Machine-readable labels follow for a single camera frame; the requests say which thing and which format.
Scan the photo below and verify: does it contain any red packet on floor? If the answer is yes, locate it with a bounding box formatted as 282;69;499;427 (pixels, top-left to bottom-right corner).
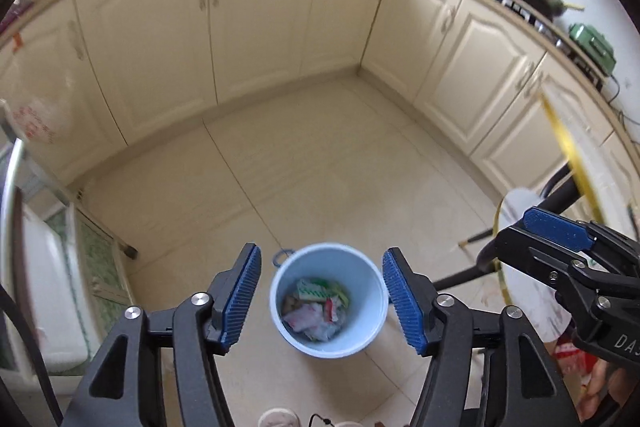
554;341;601;390

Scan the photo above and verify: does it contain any white cabinet with green glass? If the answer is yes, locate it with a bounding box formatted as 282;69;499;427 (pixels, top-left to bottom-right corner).
0;142;138;378

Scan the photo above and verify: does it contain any pile of wrappers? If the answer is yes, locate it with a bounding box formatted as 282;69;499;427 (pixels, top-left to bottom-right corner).
281;277;352;342

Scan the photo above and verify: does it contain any clear bag with red print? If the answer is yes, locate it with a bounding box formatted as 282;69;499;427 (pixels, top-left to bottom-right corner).
0;99;73;145

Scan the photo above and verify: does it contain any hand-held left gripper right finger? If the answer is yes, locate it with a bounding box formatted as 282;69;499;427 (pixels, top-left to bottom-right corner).
382;248;573;427

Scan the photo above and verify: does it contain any green electric cooker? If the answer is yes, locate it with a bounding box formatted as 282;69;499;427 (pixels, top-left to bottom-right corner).
569;23;617;75

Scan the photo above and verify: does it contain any black power cable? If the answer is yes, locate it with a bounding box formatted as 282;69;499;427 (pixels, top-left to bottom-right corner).
605;74;640;125

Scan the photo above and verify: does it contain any person's right hand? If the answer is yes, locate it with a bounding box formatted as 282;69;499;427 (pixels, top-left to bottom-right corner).
575;354;632;423

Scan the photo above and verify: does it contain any round marble table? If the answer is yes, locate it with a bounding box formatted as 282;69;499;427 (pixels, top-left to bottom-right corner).
432;89;640;343

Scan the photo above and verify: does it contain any red knife rack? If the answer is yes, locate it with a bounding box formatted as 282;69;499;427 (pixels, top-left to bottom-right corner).
0;4;33;35

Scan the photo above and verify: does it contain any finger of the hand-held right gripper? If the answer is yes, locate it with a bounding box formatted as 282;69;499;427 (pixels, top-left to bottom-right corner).
477;227;588;280
523;206;640;275

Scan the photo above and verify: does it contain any blue plastic bucket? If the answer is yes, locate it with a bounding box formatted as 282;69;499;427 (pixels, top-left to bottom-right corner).
269;243;390;359

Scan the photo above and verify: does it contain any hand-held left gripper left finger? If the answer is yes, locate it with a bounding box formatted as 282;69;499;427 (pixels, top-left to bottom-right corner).
60;243;262;427

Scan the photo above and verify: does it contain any black gas stove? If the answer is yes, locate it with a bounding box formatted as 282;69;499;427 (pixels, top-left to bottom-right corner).
495;0;606;88

